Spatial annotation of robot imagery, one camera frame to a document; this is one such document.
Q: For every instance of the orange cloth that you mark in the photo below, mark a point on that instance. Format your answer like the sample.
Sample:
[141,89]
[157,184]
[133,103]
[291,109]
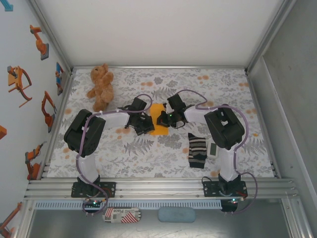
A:
[159,131]

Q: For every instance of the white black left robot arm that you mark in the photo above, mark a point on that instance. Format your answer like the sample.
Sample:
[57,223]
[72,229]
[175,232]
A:
[73,135]

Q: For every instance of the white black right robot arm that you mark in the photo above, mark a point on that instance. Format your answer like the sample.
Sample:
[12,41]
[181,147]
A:
[227,134]

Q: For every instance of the floral grey orange table mat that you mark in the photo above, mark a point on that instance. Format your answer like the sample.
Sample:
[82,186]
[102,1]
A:
[148,158]

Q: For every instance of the black beige striped sock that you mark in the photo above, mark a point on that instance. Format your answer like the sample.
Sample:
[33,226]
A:
[196,148]

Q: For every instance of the white digital timer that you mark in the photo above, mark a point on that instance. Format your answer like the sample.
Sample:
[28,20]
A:
[212,150]

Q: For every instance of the brown teddy bear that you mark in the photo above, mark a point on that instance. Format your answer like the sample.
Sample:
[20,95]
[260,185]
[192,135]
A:
[102,84]

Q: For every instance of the red white printed pouch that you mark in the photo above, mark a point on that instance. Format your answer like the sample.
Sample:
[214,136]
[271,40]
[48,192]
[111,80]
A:
[123,215]

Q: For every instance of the blue grey oval sponge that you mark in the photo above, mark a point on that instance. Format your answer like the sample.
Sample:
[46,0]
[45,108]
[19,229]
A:
[177,214]

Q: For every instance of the blue orange machine sticker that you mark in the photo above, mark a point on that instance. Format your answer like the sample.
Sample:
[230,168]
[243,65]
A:
[59,72]

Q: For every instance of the orange gripper claw sticker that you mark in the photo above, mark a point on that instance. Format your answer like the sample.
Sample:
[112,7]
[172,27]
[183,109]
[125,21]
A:
[15,80]

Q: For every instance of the orange block sticker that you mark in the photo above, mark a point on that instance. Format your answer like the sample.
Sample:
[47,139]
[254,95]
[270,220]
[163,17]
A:
[2,132]

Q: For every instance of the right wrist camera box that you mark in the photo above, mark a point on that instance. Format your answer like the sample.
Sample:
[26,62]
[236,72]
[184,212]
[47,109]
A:
[175,101]

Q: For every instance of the aluminium back rail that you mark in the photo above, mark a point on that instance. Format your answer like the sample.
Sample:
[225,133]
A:
[158,67]

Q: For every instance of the aluminium front rail beam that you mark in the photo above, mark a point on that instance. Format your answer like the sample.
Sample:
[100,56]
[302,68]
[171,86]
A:
[158,188]

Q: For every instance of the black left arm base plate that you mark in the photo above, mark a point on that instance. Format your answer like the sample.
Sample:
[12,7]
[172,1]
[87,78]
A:
[112,188]

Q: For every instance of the aluminium side rail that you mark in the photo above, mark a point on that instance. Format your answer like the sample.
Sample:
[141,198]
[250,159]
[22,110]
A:
[63,101]
[257,99]

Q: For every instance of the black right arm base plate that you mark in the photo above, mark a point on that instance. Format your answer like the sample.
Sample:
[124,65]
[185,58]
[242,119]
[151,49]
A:
[208,189]

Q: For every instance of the aluminium frame post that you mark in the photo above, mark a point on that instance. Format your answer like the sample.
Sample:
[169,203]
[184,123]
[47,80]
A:
[53,37]
[267,37]

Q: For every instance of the blue wall sticker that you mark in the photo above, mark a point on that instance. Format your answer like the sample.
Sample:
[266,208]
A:
[8,7]

